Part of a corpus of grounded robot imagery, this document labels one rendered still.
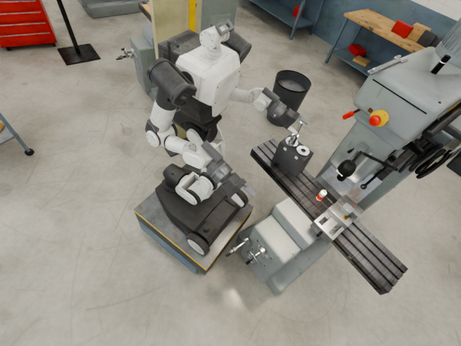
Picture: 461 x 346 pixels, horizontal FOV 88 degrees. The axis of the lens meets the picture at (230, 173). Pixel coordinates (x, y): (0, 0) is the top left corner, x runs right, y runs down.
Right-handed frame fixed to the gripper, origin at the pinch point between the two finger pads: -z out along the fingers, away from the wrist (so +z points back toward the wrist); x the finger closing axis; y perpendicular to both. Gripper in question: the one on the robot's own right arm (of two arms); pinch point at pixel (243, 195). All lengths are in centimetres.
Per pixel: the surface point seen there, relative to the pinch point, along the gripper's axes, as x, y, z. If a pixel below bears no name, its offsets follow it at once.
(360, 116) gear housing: 32, 52, -11
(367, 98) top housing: 43, 42, -6
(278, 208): -49, 51, -26
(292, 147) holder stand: -24, 78, -3
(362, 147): 24, 51, -22
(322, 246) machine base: -93, 95, -91
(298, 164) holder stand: -28, 74, -14
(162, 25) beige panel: -37, 87, 136
